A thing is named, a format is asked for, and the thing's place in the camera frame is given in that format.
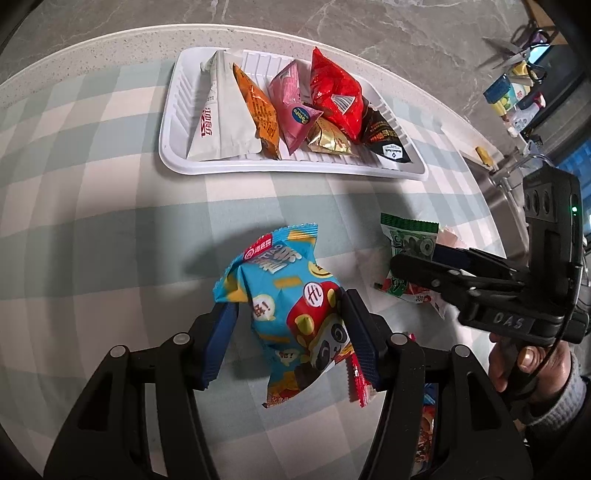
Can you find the red white snack packet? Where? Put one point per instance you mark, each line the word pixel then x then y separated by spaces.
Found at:
pixel 425 434

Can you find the yellow dish soap bottle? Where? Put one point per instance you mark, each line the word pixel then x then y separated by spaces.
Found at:
pixel 505 105

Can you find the stainless steel sink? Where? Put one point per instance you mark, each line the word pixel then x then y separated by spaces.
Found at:
pixel 503 217

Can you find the gold snack packet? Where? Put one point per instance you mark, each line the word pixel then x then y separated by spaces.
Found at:
pixel 330 138

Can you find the red snack stick packet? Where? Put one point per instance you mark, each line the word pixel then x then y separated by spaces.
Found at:
pixel 358 383

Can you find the white plastic tray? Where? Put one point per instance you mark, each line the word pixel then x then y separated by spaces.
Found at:
pixel 180 106

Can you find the black snack packet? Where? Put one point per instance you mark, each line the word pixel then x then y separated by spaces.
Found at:
pixel 381 134

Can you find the chrome faucet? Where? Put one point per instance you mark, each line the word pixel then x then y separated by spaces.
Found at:
pixel 508 180

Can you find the person's right hand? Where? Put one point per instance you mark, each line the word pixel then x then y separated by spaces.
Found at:
pixel 556 364

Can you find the green white checkered tablecloth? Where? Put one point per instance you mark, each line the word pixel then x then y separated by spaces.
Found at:
pixel 115 230

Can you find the pale pink snack packet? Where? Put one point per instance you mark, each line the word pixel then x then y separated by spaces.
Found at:
pixel 447 236

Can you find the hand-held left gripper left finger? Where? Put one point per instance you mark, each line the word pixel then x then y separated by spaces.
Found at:
pixel 221 341

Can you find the blue panda snack packet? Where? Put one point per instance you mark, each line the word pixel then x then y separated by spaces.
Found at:
pixel 277 286

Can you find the white spray bottle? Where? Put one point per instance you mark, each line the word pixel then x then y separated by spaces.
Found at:
pixel 524 117

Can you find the person's right forearm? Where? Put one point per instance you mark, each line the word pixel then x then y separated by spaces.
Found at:
pixel 563 406

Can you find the yellow sponge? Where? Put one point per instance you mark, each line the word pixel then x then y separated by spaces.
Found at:
pixel 484 156

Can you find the dark blue cake packet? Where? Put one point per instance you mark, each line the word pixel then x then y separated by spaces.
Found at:
pixel 429 394

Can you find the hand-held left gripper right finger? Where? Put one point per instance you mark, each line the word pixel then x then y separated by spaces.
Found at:
pixel 364 341

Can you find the green snack packet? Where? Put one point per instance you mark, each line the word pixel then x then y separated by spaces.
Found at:
pixel 406 235

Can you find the orange snack packet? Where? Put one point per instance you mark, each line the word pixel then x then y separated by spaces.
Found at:
pixel 258 110

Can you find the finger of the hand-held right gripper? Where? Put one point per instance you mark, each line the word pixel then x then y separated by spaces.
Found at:
pixel 455 256
pixel 415 267

